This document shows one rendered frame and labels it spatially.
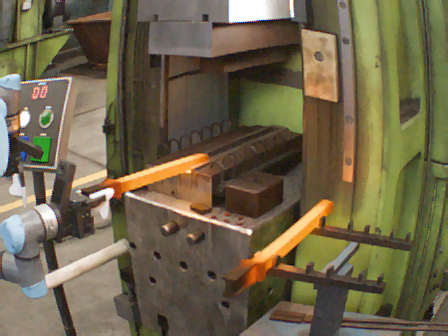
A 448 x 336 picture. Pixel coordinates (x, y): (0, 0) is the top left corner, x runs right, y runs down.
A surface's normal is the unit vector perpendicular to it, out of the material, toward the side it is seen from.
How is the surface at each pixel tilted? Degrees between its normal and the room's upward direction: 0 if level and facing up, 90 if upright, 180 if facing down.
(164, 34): 90
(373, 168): 90
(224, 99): 90
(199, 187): 90
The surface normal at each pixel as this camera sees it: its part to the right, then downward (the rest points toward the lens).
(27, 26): 0.62, 0.07
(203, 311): -0.58, 0.27
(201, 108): 0.81, 0.19
